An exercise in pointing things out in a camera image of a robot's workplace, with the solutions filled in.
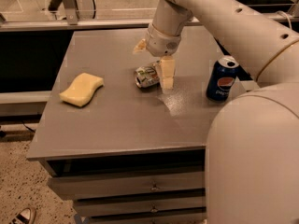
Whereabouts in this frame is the blue pepsi can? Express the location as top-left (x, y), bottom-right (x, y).
top-left (206, 55), bottom-right (240, 102)

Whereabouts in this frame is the grey middle drawer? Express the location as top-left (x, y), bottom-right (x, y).
top-left (74, 196), bottom-right (206, 217)

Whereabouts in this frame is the white green 7up can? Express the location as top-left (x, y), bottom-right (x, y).
top-left (134, 63), bottom-right (160, 89)

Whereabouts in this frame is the grey bottom drawer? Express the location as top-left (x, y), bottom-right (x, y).
top-left (89, 213), bottom-right (206, 224)

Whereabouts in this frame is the white sneaker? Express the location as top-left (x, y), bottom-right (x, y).
top-left (8, 207), bottom-right (36, 224)

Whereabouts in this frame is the metal railing frame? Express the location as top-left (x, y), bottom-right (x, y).
top-left (0, 0), bottom-right (299, 33)

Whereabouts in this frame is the yellow sponge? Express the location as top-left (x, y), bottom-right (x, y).
top-left (59, 73), bottom-right (104, 107)

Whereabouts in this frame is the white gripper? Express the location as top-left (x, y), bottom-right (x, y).
top-left (133, 23), bottom-right (182, 90)

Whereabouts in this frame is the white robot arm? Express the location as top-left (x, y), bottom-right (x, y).
top-left (138, 0), bottom-right (299, 224)

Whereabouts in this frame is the grey top drawer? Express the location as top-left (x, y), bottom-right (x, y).
top-left (49, 171), bottom-right (205, 200)

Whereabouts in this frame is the grey drawer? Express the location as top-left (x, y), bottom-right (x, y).
top-left (49, 171), bottom-right (205, 200)
top-left (89, 213), bottom-right (206, 224)
top-left (74, 196), bottom-right (206, 217)

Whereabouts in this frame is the black floor cable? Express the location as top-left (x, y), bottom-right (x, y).
top-left (20, 120), bottom-right (37, 134)

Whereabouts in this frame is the grey drawer cabinet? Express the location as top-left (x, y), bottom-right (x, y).
top-left (27, 26), bottom-right (224, 220)

